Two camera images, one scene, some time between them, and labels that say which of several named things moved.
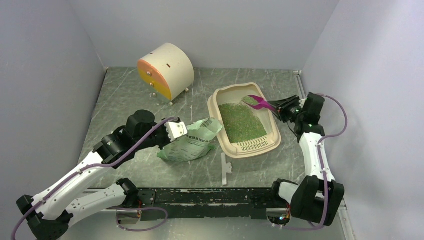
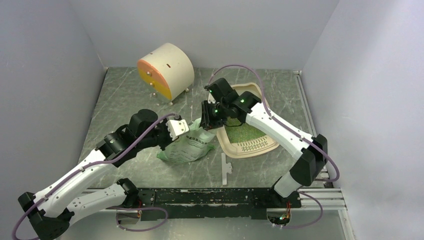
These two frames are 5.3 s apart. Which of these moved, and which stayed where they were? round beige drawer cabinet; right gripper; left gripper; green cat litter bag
Moved: right gripper
Stayed: round beige drawer cabinet; green cat litter bag; left gripper
